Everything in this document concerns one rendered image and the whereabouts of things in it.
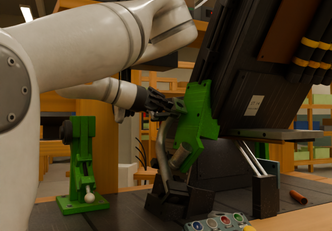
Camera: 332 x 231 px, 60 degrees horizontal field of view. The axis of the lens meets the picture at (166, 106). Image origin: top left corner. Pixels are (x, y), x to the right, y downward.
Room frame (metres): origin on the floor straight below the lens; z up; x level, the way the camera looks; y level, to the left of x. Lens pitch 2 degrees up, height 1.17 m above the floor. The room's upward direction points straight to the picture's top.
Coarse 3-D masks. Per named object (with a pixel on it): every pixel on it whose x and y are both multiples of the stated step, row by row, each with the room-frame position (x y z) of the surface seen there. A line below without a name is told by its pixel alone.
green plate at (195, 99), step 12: (192, 84) 0.87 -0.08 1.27; (204, 84) 0.82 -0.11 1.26; (192, 96) 0.86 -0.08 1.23; (204, 96) 0.80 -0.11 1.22; (192, 108) 0.84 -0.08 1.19; (204, 108) 0.80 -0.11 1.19; (180, 120) 0.88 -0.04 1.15; (192, 120) 0.82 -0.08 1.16; (204, 120) 0.81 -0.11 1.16; (216, 120) 0.83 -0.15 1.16; (180, 132) 0.86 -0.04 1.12; (192, 132) 0.81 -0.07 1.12; (204, 132) 0.81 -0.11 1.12; (216, 132) 0.83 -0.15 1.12
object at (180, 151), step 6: (180, 144) 0.77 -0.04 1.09; (186, 144) 0.78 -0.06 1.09; (180, 150) 0.77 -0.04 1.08; (186, 150) 0.76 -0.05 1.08; (192, 150) 0.77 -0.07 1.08; (174, 156) 0.79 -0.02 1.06; (180, 156) 0.77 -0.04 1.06; (186, 156) 0.78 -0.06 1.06; (168, 162) 0.80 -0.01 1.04; (174, 162) 0.79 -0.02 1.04; (180, 162) 0.78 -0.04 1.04; (174, 168) 0.79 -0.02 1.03
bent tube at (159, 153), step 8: (176, 104) 0.85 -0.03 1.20; (184, 104) 0.88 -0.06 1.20; (184, 112) 0.85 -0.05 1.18; (168, 120) 0.88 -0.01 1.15; (160, 128) 0.90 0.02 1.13; (168, 128) 0.91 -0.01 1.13; (160, 136) 0.90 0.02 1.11; (160, 144) 0.89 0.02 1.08; (160, 152) 0.87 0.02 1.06; (160, 160) 0.85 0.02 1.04; (160, 168) 0.84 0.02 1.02; (168, 168) 0.83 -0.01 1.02; (168, 176) 0.80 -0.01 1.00
